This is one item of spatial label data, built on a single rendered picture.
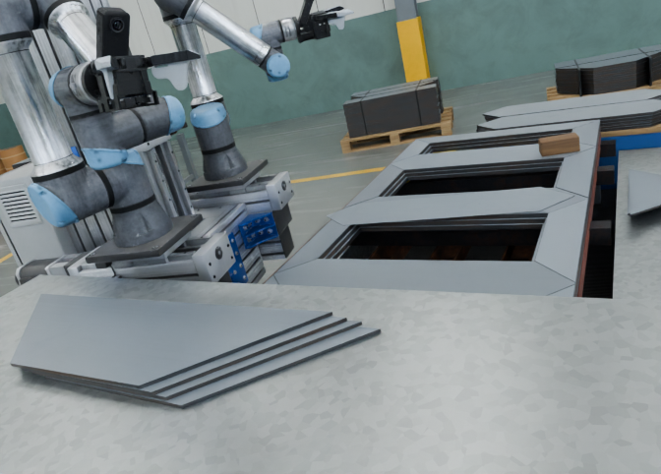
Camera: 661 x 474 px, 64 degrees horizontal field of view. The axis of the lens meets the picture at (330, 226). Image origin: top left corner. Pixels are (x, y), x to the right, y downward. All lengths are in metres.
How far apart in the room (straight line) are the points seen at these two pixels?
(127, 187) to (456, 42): 7.37
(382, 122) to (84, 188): 4.80
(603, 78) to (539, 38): 2.66
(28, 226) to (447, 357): 1.44
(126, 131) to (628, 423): 0.93
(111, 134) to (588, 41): 7.84
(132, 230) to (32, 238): 0.51
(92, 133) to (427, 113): 4.96
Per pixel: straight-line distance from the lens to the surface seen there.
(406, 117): 5.86
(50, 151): 1.34
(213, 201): 1.86
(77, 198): 1.34
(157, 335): 0.86
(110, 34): 0.97
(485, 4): 8.39
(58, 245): 1.81
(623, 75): 5.96
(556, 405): 0.60
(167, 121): 1.16
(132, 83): 0.94
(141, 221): 1.41
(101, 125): 1.10
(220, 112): 1.80
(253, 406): 0.68
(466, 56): 8.46
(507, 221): 1.52
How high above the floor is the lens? 1.45
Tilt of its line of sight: 21 degrees down
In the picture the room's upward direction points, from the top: 14 degrees counter-clockwise
